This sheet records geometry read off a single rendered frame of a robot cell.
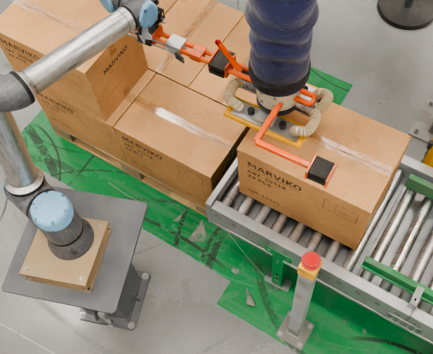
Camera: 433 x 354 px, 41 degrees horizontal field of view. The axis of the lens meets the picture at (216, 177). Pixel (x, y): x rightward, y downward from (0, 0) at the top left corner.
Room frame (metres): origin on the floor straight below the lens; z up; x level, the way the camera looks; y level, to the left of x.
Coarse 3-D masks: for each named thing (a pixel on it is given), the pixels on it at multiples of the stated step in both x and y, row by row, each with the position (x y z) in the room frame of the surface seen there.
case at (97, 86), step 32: (32, 0) 2.25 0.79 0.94; (64, 0) 2.22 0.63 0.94; (96, 0) 2.19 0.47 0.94; (0, 32) 2.06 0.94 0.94; (32, 32) 2.03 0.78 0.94; (64, 32) 2.00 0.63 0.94; (96, 64) 1.80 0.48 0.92; (128, 64) 1.95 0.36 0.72; (64, 96) 1.89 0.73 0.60; (96, 96) 1.75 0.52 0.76
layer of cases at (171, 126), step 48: (192, 0) 2.51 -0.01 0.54; (144, 48) 2.19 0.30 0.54; (240, 48) 2.10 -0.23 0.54; (48, 96) 1.99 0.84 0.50; (144, 96) 1.87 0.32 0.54; (192, 96) 1.82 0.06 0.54; (240, 96) 1.78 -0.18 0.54; (96, 144) 1.84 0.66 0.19; (144, 144) 1.58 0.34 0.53; (192, 144) 1.53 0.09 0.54; (192, 192) 1.42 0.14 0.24
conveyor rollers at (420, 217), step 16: (400, 176) 1.19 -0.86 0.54; (416, 192) 1.11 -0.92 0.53; (240, 208) 1.14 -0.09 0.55; (384, 208) 1.05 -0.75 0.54; (400, 208) 1.03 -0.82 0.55; (400, 224) 0.96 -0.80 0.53; (416, 224) 0.94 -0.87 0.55; (320, 240) 0.93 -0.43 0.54; (384, 240) 0.89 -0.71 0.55; (432, 240) 0.86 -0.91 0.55; (352, 256) 0.83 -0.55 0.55; (400, 256) 0.80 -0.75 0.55; (368, 272) 0.75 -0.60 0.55; (416, 272) 0.73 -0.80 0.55; (384, 288) 0.67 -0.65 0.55; (432, 288) 0.65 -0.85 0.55
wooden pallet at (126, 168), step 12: (60, 132) 2.04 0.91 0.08; (84, 144) 1.96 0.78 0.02; (96, 156) 1.88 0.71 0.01; (108, 156) 1.85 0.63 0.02; (120, 168) 1.76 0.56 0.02; (132, 168) 1.69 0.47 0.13; (144, 180) 1.66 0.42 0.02; (156, 180) 1.58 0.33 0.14; (168, 192) 1.55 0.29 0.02; (192, 204) 1.45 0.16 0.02
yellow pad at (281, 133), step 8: (248, 104) 1.33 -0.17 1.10; (224, 112) 1.31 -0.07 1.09; (232, 112) 1.30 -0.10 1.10; (240, 112) 1.30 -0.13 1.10; (248, 112) 1.28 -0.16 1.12; (256, 112) 1.29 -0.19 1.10; (240, 120) 1.27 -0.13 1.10; (248, 120) 1.26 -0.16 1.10; (280, 120) 1.24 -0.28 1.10; (288, 120) 1.23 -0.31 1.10; (256, 128) 1.22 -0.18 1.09; (272, 128) 1.21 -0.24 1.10; (280, 128) 1.20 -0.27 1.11; (288, 128) 1.20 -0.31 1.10; (272, 136) 1.18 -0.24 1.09; (280, 136) 1.17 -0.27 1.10; (288, 136) 1.16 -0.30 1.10; (296, 136) 1.15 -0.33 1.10; (288, 144) 1.13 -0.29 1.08; (296, 144) 1.12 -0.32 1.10
